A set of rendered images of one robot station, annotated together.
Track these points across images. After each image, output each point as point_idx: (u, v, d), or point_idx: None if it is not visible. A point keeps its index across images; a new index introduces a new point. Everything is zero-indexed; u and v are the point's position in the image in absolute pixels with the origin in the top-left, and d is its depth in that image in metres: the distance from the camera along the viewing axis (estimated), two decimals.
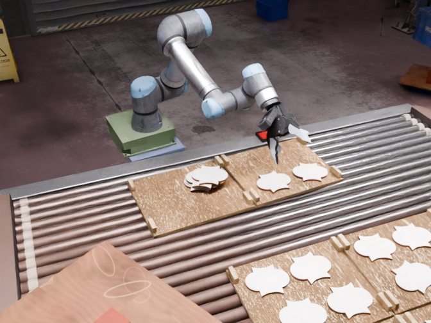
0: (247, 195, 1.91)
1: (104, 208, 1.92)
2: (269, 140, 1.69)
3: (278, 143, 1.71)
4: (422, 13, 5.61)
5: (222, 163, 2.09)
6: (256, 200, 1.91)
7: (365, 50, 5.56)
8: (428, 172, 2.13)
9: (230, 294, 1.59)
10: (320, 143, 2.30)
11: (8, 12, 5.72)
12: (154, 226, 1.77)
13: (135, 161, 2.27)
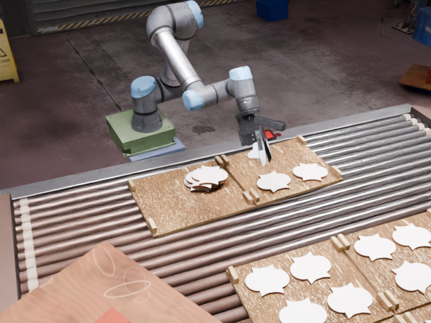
0: (247, 195, 1.91)
1: (104, 208, 1.92)
2: (261, 141, 1.68)
3: (253, 149, 1.70)
4: (422, 13, 5.61)
5: (222, 163, 2.09)
6: (256, 200, 1.91)
7: (365, 50, 5.56)
8: (428, 172, 2.13)
9: (230, 294, 1.59)
10: (320, 143, 2.30)
11: (8, 12, 5.72)
12: (154, 226, 1.77)
13: (135, 161, 2.27)
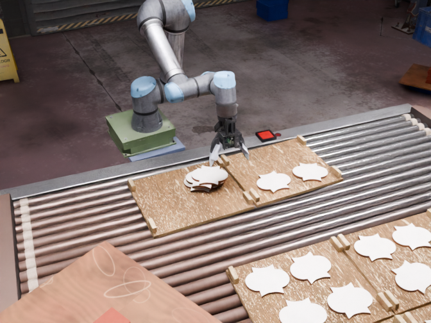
0: (247, 195, 1.91)
1: (104, 208, 1.92)
2: None
3: (242, 147, 1.83)
4: (422, 13, 5.61)
5: (222, 163, 2.09)
6: (256, 200, 1.91)
7: (365, 50, 5.56)
8: (428, 172, 2.13)
9: (230, 294, 1.59)
10: (320, 143, 2.30)
11: (8, 12, 5.72)
12: (154, 226, 1.77)
13: (135, 161, 2.27)
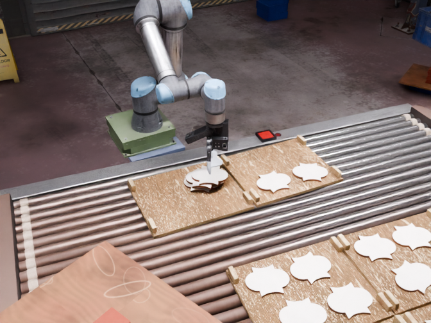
0: (247, 195, 1.91)
1: (104, 208, 1.92)
2: None
3: None
4: (422, 13, 5.61)
5: (222, 163, 2.09)
6: (256, 200, 1.91)
7: (365, 50, 5.56)
8: (428, 172, 2.13)
9: (230, 294, 1.59)
10: (320, 143, 2.30)
11: (8, 12, 5.72)
12: (154, 226, 1.77)
13: (135, 161, 2.27)
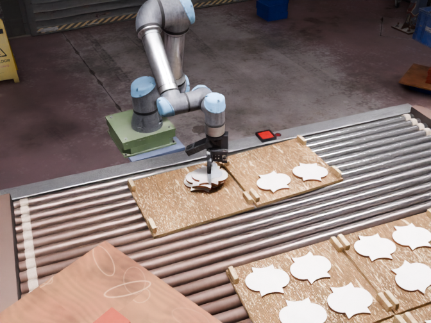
0: (247, 195, 1.91)
1: (104, 208, 1.92)
2: None
3: None
4: (422, 13, 5.61)
5: (222, 163, 2.09)
6: (256, 200, 1.91)
7: (365, 50, 5.56)
8: (428, 172, 2.13)
9: (230, 294, 1.59)
10: (320, 143, 2.30)
11: (8, 12, 5.72)
12: (154, 226, 1.77)
13: (135, 161, 2.27)
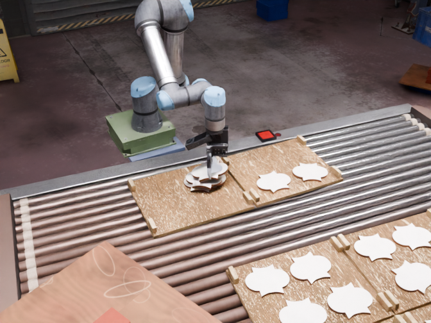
0: (247, 195, 1.91)
1: (104, 208, 1.92)
2: None
3: None
4: (422, 13, 5.61)
5: (222, 163, 2.09)
6: (256, 200, 1.91)
7: (365, 50, 5.56)
8: (428, 172, 2.13)
9: (230, 294, 1.59)
10: (320, 143, 2.30)
11: (8, 12, 5.72)
12: (154, 226, 1.77)
13: (135, 161, 2.27)
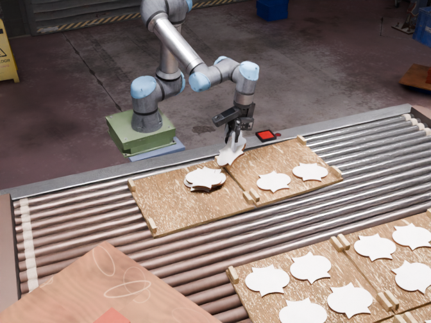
0: (247, 195, 1.91)
1: (104, 208, 1.92)
2: (226, 124, 2.01)
3: None
4: (422, 13, 5.61)
5: None
6: (256, 200, 1.91)
7: (365, 50, 5.56)
8: (428, 172, 2.13)
9: (230, 294, 1.59)
10: (320, 143, 2.30)
11: (8, 12, 5.72)
12: (154, 226, 1.77)
13: (135, 161, 2.27)
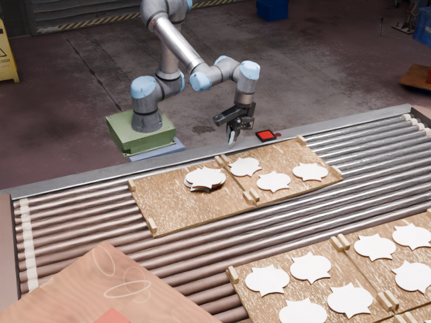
0: (247, 195, 1.91)
1: (104, 208, 1.92)
2: (228, 126, 2.01)
3: None
4: (422, 13, 5.61)
5: (222, 163, 2.09)
6: (256, 200, 1.91)
7: (365, 50, 5.56)
8: (428, 172, 2.13)
9: (230, 294, 1.59)
10: (320, 143, 2.30)
11: (8, 12, 5.72)
12: (154, 226, 1.77)
13: (135, 161, 2.27)
